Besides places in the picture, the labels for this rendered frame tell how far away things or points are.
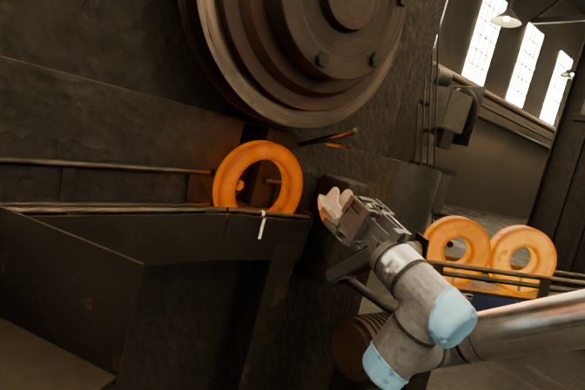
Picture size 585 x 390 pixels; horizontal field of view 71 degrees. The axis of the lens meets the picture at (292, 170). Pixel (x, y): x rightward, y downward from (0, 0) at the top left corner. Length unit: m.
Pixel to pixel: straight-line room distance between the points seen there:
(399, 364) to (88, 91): 0.63
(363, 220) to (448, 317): 0.20
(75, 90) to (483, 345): 0.74
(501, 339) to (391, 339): 0.17
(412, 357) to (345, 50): 0.50
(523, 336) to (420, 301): 0.16
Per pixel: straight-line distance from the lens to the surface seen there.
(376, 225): 0.72
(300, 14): 0.67
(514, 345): 0.74
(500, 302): 2.69
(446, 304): 0.64
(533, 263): 1.12
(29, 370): 0.47
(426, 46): 5.23
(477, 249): 1.03
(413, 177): 3.41
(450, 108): 8.68
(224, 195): 0.75
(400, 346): 0.68
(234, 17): 0.68
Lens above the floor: 0.87
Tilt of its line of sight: 5 degrees down
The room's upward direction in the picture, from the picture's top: 15 degrees clockwise
